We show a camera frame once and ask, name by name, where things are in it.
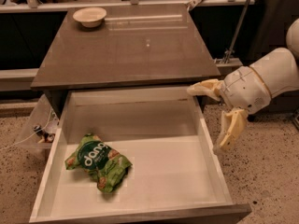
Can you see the grey drawer cabinet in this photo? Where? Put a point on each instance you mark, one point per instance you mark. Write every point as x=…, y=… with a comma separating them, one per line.
x=134, y=46

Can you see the clear plastic bin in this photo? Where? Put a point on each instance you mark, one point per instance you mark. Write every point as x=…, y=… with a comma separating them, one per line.
x=39, y=130

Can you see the open white drawer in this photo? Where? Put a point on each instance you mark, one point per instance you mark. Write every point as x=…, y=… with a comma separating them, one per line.
x=175, y=177

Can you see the metal tripod pole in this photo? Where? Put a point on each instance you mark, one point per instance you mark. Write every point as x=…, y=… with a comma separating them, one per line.
x=228, y=63

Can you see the green chip bag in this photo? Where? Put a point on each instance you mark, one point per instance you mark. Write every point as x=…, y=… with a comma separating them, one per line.
x=104, y=164

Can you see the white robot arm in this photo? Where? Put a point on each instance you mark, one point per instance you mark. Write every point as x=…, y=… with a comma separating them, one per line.
x=279, y=69

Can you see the white ceramic bowl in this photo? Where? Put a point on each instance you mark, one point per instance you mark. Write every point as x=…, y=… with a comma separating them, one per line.
x=90, y=17

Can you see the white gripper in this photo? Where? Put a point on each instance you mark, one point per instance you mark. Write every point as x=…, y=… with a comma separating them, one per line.
x=246, y=89

